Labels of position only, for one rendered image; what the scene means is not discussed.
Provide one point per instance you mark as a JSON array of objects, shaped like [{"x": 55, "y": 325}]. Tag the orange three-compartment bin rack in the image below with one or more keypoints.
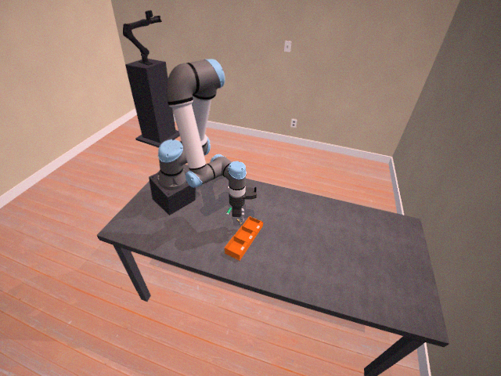
[{"x": 242, "y": 240}]

